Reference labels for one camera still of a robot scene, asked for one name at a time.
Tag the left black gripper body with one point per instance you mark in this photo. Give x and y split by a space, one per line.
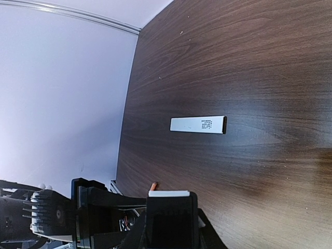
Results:
100 216

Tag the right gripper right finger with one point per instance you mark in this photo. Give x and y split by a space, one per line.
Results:
208 237

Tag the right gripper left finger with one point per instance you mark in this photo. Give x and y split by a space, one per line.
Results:
136 237

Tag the white remote control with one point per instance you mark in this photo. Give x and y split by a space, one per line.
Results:
172 219

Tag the orange battery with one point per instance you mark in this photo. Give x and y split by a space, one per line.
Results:
154 186

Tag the left aluminium frame post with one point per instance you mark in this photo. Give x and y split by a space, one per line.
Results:
74 13

